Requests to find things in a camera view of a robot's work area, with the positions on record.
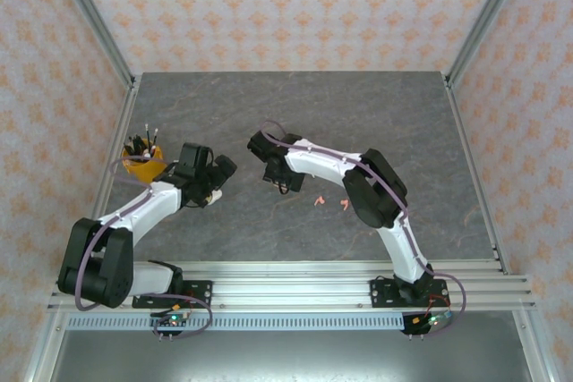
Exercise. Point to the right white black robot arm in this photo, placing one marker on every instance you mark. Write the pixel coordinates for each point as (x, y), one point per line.
(322, 163)

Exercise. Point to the yellow pen cup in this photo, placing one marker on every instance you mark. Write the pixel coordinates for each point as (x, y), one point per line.
(143, 172)

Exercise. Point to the aluminium frame leg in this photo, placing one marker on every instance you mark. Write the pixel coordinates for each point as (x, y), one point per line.
(47, 350)
(535, 350)

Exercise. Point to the aluminium base rail beam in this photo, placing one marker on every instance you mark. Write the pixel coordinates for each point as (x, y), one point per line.
(291, 288)

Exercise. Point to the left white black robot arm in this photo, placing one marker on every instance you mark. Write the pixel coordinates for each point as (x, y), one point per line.
(147, 207)

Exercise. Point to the grey metal panel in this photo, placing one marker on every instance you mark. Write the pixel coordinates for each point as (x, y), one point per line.
(286, 355)

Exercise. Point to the aluminium frame post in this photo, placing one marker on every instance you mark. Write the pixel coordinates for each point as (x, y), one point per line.
(89, 11)
(488, 19)

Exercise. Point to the aluminium table side rail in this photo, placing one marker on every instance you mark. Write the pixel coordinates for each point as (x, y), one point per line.
(476, 176)
(120, 131)

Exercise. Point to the white earbud charging case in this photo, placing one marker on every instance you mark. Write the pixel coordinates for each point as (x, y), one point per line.
(216, 197)

